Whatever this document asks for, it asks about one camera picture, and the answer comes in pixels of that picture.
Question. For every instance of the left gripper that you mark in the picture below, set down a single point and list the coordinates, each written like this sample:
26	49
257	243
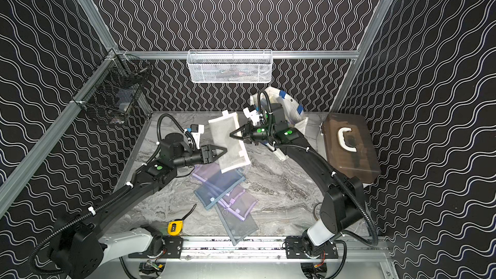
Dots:
208	154

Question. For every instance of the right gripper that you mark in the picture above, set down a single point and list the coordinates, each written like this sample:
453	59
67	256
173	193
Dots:
248	133

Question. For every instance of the white canvas tote bag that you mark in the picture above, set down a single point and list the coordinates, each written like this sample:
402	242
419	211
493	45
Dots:
288	112

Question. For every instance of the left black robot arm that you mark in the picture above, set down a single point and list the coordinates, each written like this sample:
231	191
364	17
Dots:
75	246

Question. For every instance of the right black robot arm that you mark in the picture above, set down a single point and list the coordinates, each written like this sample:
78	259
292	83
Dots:
343	210

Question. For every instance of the small purple mesh pouch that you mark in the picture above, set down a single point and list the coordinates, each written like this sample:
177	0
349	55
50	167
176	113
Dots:
238	202

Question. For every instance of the yellow tape measure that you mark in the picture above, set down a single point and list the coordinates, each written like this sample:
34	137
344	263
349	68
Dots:
175	227

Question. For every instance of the brown lid storage box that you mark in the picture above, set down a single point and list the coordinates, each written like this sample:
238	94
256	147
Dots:
346	143

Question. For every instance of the white wire mesh basket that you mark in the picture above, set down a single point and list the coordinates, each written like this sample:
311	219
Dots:
230	66

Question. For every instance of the black wire basket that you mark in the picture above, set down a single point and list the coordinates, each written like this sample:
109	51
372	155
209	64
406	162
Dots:
114	97

